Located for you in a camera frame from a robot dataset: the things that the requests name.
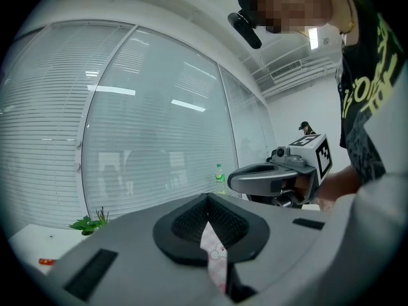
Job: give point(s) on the person's right hand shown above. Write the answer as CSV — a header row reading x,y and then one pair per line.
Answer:
x,y
303,186

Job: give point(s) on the black head-mounted camera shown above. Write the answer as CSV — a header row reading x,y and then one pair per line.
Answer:
x,y
245,29

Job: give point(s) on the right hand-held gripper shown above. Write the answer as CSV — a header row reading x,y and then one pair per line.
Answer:
x,y
306,155

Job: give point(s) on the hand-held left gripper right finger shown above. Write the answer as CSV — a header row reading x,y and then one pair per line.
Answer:
x,y
280,241

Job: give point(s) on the green drink bottle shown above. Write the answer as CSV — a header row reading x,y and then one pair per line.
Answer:
x,y
220,177

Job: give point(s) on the white window blinds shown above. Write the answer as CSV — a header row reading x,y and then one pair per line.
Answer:
x,y
143,139

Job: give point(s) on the small red box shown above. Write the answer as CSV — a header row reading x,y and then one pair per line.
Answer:
x,y
46,261

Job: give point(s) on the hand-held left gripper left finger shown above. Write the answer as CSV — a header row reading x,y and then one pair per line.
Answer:
x,y
127,260

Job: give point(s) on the person's head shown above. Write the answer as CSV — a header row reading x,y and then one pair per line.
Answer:
x,y
293,2

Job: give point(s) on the person's right forearm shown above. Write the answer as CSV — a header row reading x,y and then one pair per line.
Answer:
x,y
341,186

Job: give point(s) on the leafy plant in round pot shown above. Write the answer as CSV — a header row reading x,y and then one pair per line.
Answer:
x,y
84,225

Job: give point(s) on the pink checked bear tablecloth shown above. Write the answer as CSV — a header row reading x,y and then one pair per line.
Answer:
x,y
218,257

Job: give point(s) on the person's black printed t-shirt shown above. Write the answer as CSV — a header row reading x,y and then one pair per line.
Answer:
x,y
366,91

